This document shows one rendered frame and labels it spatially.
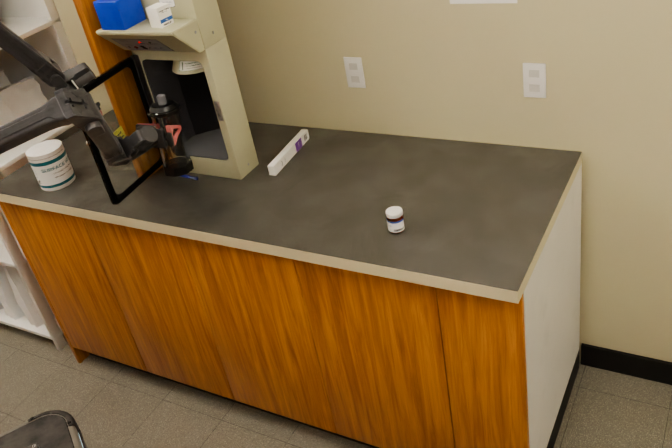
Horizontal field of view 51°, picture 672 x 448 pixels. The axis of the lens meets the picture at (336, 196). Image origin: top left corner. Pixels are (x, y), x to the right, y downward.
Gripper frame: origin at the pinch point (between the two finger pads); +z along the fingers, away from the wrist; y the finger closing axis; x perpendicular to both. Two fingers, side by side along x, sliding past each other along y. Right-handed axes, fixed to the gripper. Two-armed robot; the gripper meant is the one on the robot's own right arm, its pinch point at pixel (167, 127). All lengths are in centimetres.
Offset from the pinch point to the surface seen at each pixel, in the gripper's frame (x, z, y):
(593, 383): 113, 45, -130
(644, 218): 43, 48, -143
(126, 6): -39.6, -1.0, 3.4
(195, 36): -29.2, 3.3, -16.5
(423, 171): 21, 25, -78
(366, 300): 41, -19, -74
